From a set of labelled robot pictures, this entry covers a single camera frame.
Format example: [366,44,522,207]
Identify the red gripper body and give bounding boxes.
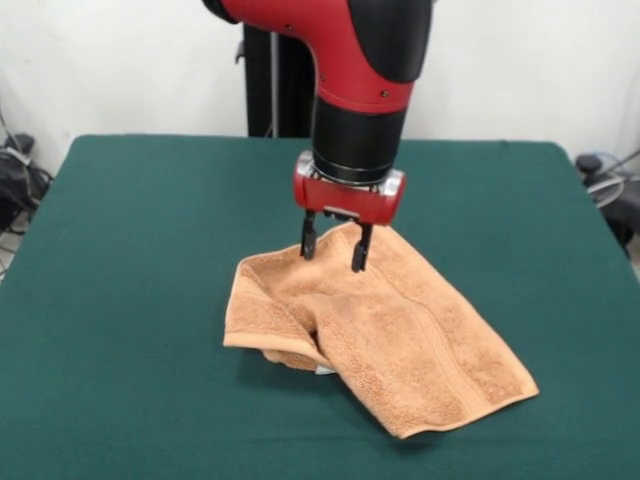
[292,172,407,227]

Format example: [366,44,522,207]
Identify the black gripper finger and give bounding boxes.
[299,208,317,261]
[351,223,374,274]

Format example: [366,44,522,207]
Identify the orange terry towel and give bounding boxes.
[222,222,540,441]

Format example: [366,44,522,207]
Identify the dark green table cloth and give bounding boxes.
[0,133,640,480]

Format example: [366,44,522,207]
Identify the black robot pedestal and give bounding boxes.
[232,22,321,139]

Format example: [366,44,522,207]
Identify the black stand base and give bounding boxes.
[574,149,640,246]
[0,132,54,234]

